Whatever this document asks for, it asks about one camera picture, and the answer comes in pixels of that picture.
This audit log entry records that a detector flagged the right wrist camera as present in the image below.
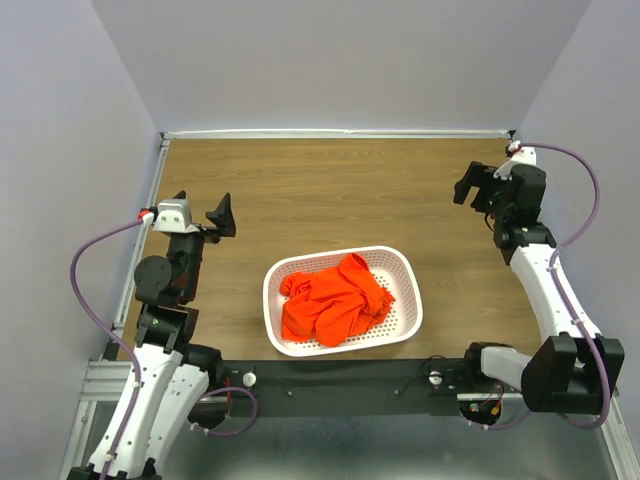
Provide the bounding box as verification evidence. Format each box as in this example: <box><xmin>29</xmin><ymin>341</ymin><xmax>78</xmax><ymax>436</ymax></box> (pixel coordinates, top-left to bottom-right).
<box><xmin>493</xmin><ymin>141</ymin><xmax>537</xmax><ymax>180</ymax></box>

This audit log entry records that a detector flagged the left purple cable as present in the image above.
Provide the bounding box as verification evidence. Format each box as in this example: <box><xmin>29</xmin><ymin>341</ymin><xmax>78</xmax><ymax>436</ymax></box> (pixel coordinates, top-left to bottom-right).
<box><xmin>69</xmin><ymin>212</ymin><xmax>260</xmax><ymax>476</ymax></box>

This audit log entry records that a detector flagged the aluminium left rail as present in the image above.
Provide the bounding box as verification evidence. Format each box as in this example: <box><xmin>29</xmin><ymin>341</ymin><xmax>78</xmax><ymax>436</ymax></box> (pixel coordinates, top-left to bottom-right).
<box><xmin>111</xmin><ymin>134</ymin><xmax>170</xmax><ymax>349</ymax></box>

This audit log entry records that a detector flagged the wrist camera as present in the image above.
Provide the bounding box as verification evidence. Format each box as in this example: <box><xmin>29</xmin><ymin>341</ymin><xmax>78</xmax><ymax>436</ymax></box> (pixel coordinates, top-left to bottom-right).
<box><xmin>493</xmin><ymin>141</ymin><xmax>537</xmax><ymax>180</ymax></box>
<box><xmin>153</xmin><ymin>198</ymin><xmax>197</xmax><ymax>234</ymax></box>

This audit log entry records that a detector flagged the white perforated basket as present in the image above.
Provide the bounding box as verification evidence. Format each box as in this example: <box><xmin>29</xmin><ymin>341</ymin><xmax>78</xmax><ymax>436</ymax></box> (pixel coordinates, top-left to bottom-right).
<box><xmin>263</xmin><ymin>246</ymin><xmax>423</xmax><ymax>357</ymax></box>

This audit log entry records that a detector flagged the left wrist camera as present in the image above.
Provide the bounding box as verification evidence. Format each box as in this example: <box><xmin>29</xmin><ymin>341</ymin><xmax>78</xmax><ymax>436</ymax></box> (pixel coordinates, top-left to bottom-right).
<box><xmin>153</xmin><ymin>198</ymin><xmax>197</xmax><ymax>234</ymax></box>

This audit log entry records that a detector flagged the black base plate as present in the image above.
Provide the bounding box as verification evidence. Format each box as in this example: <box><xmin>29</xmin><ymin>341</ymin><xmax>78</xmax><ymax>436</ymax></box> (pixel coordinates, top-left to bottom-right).
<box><xmin>224</xmin><ymin>357</ymin><xmax>495</xmax><ymax>418</ymax></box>

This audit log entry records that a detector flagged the aluminium front rail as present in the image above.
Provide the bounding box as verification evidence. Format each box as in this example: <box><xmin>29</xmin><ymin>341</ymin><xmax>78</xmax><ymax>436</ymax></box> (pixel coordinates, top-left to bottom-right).
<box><xmin>80</xmin><ymin>361</ymin><xmax>132</xmax><ymax>402</ymax></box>

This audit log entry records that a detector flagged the orange t-shirt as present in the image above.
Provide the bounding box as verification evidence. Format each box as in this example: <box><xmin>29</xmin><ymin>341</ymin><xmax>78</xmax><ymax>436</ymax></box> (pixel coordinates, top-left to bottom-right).
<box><xmin>279</xmin><ymin>253</ymin><xmax>395</xmax><ymax>348</ymax></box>

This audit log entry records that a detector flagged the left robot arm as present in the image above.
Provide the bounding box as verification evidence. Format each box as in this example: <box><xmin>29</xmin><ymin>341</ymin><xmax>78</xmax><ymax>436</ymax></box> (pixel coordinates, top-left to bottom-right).
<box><xmin>67</xmin><ymin>192</ymin><xmax>236</xmax><ymax>479</ymax></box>

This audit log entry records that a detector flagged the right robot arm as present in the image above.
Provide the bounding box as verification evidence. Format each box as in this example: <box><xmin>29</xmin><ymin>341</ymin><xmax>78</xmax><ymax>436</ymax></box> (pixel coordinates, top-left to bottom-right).
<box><xmin>453</xmin><ymin>162</ymin><xmax>625</xmax><ymax>422</ymax></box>

